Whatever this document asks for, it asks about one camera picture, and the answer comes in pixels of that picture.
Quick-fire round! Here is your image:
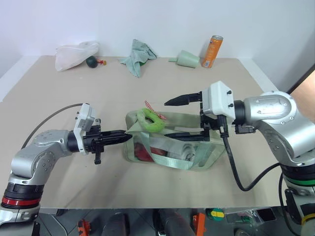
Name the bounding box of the green clear zip pouch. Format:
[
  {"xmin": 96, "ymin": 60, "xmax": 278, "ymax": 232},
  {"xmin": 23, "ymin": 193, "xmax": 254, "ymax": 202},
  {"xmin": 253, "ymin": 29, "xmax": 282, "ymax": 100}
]
[{"xmin": 123, "ymin": 110, "xmax": 226, "ymax": 172}]

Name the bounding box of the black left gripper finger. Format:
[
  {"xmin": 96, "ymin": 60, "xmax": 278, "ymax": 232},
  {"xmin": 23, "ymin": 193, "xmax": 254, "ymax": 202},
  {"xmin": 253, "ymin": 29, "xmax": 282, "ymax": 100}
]
[
  {"xmin": 101, "ymin": 134, "xmax": 134, "ymax": 147},
  {"xmin": 101, "ymin": 129, "xmax": 127, "ymax": 139}
]

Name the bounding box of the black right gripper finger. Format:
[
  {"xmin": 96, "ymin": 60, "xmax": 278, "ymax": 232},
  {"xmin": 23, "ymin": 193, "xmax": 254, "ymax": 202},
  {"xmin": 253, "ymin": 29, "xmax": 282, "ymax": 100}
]
[
  {"xmin": 164, "ymin": 91, "xmax": 201, "ymax": 107},
  {"xmin": 165, "ymin": 131, "xmax": 210, "ymax": 142}
]

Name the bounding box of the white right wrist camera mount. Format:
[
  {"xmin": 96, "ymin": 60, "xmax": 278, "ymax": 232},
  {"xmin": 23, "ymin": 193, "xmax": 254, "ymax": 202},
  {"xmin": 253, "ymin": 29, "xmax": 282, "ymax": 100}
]
[{"xmin": 201, "ymin": 81, "xmax": 235, "ymax": 118}]

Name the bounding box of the green yellow block toy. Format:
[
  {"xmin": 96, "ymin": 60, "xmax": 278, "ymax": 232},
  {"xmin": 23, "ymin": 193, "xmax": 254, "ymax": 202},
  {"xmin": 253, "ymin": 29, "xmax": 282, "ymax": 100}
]
[{"xmin": 208, "ymin": 208, "xmax": 225, "ymax": 221}]

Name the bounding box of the black right body cable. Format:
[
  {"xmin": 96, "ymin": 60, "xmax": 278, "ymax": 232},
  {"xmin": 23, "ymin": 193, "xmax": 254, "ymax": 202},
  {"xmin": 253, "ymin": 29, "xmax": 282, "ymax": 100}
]
[{"xmin": 278, "ymin": 172, "xmax": 300, "ymax": 236}]

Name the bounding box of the red white ribbon tag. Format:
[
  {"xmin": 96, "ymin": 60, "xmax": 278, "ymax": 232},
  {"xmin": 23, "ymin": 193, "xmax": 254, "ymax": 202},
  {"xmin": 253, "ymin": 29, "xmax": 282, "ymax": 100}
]
[{"xmin": 144, "ymin": 100, "xmax": 168, "ymax": 122}]

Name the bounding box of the orange drink can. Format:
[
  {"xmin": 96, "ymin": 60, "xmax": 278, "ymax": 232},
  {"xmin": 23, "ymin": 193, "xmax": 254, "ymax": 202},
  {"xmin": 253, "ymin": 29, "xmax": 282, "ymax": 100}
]
[{"xmin": 201, "ymin": 35, "xmax": 224, "ymax": 68}]

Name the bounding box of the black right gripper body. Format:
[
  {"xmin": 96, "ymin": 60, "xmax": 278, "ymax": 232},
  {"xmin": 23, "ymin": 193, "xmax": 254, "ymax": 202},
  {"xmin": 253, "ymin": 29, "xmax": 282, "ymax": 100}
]
[{"xmin": 198, "ymin": 91, "xmax": 220, "ymax": 142}]

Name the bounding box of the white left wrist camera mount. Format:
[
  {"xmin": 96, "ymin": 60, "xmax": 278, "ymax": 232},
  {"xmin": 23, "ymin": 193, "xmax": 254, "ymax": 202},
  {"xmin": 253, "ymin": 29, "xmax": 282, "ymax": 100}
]
[{"xmin": 72, "ymin": 103, "xmax": 97, "ymax": 156}]

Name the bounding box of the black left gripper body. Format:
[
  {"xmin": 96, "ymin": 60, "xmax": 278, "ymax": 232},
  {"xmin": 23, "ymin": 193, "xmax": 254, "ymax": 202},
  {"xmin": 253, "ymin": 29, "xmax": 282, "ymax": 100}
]
[{"xmin": 83, "ymin": 118, "xmax": 103, "ymax": 165}]

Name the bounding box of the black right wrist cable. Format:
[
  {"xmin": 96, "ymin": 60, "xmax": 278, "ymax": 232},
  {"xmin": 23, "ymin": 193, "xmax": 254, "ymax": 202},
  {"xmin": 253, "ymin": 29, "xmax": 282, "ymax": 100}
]
[{"xmin": 218, "ymin": 115, "xmax": 283, "ymax": 192}]

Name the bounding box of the grey left arm cable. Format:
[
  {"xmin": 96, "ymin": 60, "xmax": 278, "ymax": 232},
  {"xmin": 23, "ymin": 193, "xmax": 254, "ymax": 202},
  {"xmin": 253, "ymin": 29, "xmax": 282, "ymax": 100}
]
[{"xmin": 21, "ymin": 103, "xmax": 84, "ymax": 150}]

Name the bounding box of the white printed item inside pouch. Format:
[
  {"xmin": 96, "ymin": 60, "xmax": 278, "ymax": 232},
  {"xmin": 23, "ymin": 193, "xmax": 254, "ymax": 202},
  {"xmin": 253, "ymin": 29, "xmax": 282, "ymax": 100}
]
[{"xmin": 171, "ymin": 144, "xmax": 199, "ymax": 161}]

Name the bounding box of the orange black clamp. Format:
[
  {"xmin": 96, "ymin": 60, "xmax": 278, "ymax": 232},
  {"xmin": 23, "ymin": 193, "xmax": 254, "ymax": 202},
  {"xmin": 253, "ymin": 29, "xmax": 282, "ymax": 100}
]
[
  {"xmin": 77, "ymin": 218, "xmax": 92, "ymax": 236},
  {"xmin": 192, "ymin": 212, "xmax": 207, "ymax": 236}
]

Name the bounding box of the green ring toy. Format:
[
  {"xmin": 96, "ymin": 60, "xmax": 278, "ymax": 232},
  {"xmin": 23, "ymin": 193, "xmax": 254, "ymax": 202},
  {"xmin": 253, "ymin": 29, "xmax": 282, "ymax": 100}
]
[{"xmin": 136, "ymin": 108, "xmax": 166, "ymax": 134}]

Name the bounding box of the light green plastic cup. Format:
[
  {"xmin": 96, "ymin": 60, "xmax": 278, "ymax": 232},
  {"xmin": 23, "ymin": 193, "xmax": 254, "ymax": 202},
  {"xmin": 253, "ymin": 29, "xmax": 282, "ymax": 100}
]
[{"xmin": 168, "ymin": 50, "xmax": 200, "ymax": 69}]

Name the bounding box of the light green crumpled cloth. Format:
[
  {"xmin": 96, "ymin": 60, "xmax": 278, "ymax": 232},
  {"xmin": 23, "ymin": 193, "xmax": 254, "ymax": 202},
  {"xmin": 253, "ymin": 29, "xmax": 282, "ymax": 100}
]
[{"xmin": 119, "ymin": 39, "xmax": 158, "ymax": 79}]

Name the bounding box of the clear plastic bag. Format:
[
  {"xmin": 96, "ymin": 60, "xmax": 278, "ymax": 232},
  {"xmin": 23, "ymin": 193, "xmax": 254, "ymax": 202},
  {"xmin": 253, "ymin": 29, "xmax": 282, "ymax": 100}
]
[{"xmin": 225, "ymin": 208, "xmax": 262, "ymax": 226}]

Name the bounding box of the white mesh bag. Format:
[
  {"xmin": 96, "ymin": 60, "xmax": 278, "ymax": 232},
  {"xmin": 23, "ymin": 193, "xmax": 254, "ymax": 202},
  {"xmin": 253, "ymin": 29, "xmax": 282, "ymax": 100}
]
[{"xmin": 54, "ymin": 40, "xmax": 100, "ymax": 72}]

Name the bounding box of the dark rounded shape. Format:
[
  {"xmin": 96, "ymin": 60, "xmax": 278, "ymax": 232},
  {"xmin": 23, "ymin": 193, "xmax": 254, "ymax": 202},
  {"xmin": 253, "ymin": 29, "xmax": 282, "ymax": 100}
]
[{"xmin": 153, "ymin": 208, "xmax": 195, "ymax": 236}]

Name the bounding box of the red item inside pouch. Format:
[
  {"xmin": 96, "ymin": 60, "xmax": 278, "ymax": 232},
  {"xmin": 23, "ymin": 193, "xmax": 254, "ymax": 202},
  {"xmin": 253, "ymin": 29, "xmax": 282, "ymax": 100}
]
[{"xmin": 134, "ymin": 144, "xmax": 155, "ymax": 162}]

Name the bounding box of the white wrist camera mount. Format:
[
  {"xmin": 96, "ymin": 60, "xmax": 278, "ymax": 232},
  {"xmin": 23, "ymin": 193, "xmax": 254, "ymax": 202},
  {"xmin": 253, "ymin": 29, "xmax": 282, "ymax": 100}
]
[
  {"xmin": 201, "ymin": 81, "xmax": 235, "ymax": 118},
  {"xmin": 72, "ymin": 103, "xmax": 97, "ymax": 156}
]

